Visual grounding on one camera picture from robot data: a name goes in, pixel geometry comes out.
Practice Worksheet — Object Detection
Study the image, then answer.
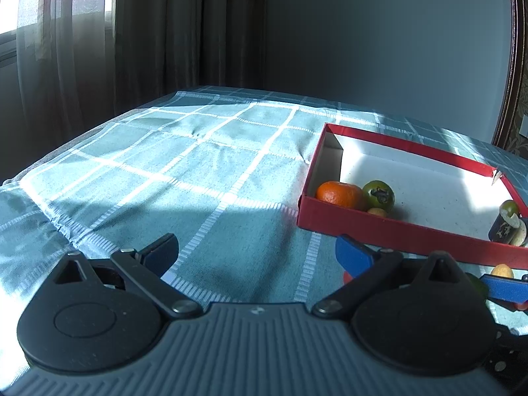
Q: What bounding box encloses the dark wooden frame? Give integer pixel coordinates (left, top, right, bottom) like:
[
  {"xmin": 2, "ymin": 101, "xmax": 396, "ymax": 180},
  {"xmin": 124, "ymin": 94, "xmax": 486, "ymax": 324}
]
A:
[{"xmin": 491, "ymin": 0, "xmax": 528, "ymax": 153}]

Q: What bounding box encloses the green tomato with calyx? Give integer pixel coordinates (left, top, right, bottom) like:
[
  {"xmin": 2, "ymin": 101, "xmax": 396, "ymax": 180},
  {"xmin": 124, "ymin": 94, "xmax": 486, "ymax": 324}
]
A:
[{"xmin": 362, "ymin": 180, "xmax": 395, "ymax": 210}]

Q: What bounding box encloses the dark cut toy fruit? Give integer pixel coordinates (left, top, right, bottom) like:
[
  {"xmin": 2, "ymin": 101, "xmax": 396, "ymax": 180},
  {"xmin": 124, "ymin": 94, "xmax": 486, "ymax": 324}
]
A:
[{"xmin": 489, "ymin": 210, "xmax": 528, "ymax": 247}]

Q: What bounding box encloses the orange mandarin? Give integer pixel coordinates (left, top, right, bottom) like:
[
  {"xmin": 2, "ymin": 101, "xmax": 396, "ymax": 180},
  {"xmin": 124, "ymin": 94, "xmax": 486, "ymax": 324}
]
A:
[{"xmin": 315, "ymin": 181, "xmax": 366, "ymax": 211}]

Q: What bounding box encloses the green lime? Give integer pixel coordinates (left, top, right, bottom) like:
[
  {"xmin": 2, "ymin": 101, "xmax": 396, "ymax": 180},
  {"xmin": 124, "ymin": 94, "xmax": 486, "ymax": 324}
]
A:
[{"xmin": 466, "ymin": 273, "xmax": 489, "ymax": 300}]

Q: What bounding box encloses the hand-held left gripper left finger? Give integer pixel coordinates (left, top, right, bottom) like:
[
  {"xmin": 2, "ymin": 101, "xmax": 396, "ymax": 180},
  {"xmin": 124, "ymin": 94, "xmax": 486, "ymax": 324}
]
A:
[{"xmin": 39, "ymin": 233, "xmax": 203, "ymax": 321}]

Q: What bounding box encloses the red cardboard box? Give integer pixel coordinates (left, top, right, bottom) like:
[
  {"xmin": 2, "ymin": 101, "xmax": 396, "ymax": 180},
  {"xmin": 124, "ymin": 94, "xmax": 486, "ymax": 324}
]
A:
[{"xmin": 297, "ymin": 122, "xmax": 528, "ymax": 268}]

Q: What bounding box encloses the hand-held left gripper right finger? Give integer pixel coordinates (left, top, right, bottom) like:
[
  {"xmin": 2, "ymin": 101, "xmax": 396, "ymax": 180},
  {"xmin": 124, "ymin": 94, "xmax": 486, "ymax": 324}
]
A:
[{"xmin": 311, "ymin": 234, "xmax": 475, "ymax": 321}]

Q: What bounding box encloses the teal checked tablecloth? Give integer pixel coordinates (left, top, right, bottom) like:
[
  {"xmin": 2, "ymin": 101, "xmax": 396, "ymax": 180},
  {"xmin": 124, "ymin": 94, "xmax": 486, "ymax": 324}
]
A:
[{"xmin": 0, "ymin": 86, "xmax": 528, "ymax": 396}]

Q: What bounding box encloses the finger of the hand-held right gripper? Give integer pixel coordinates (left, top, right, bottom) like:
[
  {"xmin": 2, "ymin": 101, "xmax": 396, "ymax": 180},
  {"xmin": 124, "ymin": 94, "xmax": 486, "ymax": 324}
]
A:
[
  {"xmin": 480, "ymin": 273, "xmax": 528, "ymax": 303},
  {"xmin": 482, "ymin": 326, "xmax": 521, "ymax": 384}
]

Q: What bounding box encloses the brown curtain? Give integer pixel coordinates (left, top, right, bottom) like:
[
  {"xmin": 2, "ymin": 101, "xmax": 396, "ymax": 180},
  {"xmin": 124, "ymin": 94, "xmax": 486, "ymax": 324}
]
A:
[{"xmin": 0, "ymin": 0, "xmax": 269, "ymax": 182}]

